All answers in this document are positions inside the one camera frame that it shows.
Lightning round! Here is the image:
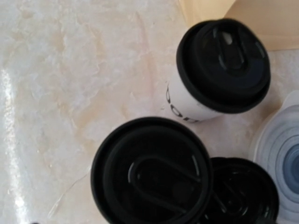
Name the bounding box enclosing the white paper coffee cup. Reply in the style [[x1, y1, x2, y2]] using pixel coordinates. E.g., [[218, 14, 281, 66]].
[[166, 74, 222, 123]]

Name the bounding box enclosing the black lid stack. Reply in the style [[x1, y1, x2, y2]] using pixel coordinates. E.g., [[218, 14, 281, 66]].
[[199, 157, 279, 224]]

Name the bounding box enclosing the brown paper bag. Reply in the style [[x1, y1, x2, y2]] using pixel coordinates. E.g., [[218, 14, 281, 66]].
[[179, 0, 299, 50]]

